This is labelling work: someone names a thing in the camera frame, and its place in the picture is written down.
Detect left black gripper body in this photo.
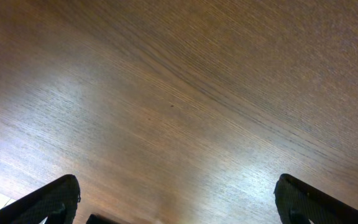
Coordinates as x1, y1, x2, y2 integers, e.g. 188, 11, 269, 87
86, 214, 120, 224

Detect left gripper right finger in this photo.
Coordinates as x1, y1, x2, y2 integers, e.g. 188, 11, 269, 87
274, 174, 358, 224

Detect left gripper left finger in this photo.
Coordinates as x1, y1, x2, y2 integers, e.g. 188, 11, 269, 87
0, 174, 81, 224

